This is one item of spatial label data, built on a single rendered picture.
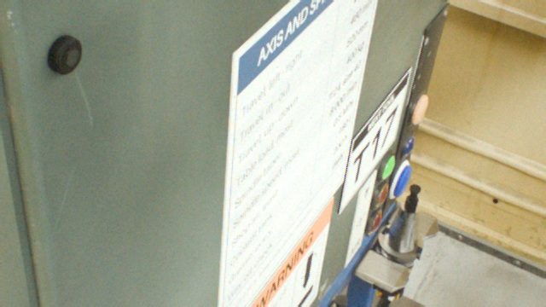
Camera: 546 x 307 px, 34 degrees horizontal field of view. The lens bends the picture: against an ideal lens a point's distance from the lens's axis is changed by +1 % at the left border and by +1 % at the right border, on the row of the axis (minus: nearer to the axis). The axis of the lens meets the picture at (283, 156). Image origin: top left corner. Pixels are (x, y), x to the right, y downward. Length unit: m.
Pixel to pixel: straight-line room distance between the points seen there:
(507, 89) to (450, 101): 0.11
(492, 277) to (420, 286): 0.14
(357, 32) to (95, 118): 0.24
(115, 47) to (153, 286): 0.14
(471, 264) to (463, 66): 0.42
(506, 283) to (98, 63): 1.54
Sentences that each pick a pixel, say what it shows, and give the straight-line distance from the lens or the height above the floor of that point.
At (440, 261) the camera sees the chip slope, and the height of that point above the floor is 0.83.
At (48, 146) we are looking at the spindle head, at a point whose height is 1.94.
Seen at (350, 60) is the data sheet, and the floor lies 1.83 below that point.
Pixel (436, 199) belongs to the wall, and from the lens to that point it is 1.76.
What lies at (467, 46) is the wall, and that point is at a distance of 1.54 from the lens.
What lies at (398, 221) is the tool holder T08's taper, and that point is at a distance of 1.20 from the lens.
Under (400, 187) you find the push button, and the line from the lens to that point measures 0.76.
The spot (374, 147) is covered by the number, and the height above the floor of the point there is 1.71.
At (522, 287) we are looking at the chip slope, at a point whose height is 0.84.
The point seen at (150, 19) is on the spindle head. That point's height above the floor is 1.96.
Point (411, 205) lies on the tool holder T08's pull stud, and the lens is 1.18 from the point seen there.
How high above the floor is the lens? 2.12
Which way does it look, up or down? 42 degrees down
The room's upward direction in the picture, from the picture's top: 7 degrees clockwise
